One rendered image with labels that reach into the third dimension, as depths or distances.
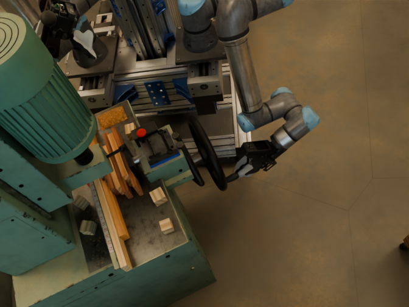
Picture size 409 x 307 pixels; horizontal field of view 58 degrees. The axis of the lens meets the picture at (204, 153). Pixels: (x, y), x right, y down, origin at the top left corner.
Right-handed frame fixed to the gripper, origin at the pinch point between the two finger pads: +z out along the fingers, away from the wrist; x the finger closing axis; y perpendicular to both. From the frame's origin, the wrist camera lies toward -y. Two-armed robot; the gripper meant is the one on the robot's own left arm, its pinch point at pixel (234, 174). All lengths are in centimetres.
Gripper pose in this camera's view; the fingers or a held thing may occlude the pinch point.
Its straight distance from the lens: 134.3
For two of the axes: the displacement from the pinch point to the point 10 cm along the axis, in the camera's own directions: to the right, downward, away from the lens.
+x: -3.8, -7.5, 5.4
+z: -7.0, 6.1, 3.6
